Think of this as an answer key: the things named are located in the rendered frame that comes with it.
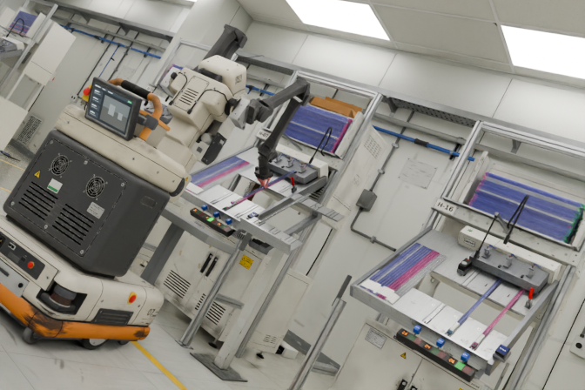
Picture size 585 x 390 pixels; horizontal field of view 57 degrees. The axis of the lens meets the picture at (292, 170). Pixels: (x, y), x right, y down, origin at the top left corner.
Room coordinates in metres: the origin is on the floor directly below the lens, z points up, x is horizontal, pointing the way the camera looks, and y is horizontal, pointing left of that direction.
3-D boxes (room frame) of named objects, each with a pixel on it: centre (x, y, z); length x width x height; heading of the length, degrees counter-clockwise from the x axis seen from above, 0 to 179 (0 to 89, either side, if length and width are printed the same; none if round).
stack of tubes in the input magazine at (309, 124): (3.59, 0.00, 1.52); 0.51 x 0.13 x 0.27; 52
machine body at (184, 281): (3.72, -0.03, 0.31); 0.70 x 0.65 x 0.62; 52
